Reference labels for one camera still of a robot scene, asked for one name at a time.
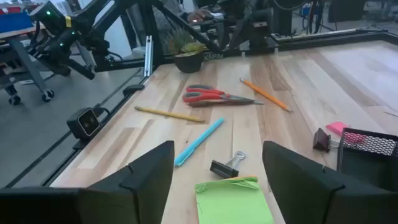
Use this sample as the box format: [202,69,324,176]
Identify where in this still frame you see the green sticky note pad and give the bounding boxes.
[195,175,274,224]

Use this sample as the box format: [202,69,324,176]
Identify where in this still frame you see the light blue pen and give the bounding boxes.
[174,117,224,167]

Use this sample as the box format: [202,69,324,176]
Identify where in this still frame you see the black table-level camera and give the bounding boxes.
[66,107,110,140]

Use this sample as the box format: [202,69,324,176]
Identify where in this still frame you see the orange pencil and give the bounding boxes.
[239,77,292,113]

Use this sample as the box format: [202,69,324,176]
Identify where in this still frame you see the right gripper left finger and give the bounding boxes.
[79,140,175,224]

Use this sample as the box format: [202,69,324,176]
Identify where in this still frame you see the grey desk with casters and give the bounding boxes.
[0,12,55,105]

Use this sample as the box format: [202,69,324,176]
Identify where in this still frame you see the black binder clip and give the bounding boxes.
[313,128,340,153]
[210,151,246,179]

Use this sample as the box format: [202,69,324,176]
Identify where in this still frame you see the succulent plant in pot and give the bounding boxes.
[169,29,208,74]

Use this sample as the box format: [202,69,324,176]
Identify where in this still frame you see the red handled scissors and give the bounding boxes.
[182,84,264,108]

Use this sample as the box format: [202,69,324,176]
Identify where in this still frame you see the pink sticky note pad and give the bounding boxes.
[325,121,366,144]

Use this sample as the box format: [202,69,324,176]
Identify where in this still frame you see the person's hand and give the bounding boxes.
[186,9,214,23]

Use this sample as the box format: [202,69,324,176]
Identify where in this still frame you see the black mesh desk organizer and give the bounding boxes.
[336,127,398,192]

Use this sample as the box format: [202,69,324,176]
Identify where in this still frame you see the person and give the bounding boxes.
[152,0,218,35]

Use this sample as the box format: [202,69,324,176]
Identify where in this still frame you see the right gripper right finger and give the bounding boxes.
[262,141,346,224]

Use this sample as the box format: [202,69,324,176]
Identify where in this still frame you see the blue sheet on desk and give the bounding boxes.
[0,11,34,34]

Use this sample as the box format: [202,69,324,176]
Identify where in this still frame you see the yellow pencil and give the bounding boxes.
[134,106,206,123]

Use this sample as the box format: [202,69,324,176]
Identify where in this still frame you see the silver aluminium bar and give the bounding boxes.
[144,35,154,78]

